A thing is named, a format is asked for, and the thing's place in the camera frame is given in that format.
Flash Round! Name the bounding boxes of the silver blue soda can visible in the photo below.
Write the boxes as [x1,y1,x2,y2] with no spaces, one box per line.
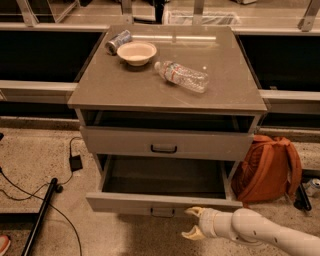
[105,30,132,55]

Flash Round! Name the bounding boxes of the grey drawer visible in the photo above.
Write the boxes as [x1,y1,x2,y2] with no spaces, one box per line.
[86,155,242,218]
[80,126,253,161]

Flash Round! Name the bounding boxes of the orange backpack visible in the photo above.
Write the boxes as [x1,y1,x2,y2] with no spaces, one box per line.
[231,135,302,207]

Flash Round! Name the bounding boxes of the soda can on floor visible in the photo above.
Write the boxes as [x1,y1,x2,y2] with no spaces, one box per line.
[305,178,320,196]

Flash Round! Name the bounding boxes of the white paper bowl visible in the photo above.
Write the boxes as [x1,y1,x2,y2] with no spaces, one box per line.
[117,42,157,66]

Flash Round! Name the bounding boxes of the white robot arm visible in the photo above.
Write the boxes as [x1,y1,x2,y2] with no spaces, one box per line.
[182,207,320,256]

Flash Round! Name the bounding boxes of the black power adapter with cable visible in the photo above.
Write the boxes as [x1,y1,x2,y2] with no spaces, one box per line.
[0,136,84,256]

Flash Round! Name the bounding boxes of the red white shoe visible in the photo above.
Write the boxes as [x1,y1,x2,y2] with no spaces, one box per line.
[0,235,11,256]

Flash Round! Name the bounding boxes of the black object beside backpack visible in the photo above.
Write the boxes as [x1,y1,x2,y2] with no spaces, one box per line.
[294,184,312,211]

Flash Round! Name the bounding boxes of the grey drawer cabinet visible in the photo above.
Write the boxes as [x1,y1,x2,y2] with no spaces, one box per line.
[67,23,269,188]

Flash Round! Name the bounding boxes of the black pole on floor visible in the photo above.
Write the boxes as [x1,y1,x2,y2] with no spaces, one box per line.
[21,178,58,256]

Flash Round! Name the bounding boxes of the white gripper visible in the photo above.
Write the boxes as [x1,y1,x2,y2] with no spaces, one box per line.
[181,206,219,241]

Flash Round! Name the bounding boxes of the clear plastic water bottle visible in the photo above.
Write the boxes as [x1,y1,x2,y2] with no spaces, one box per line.
[154,61,209,93]

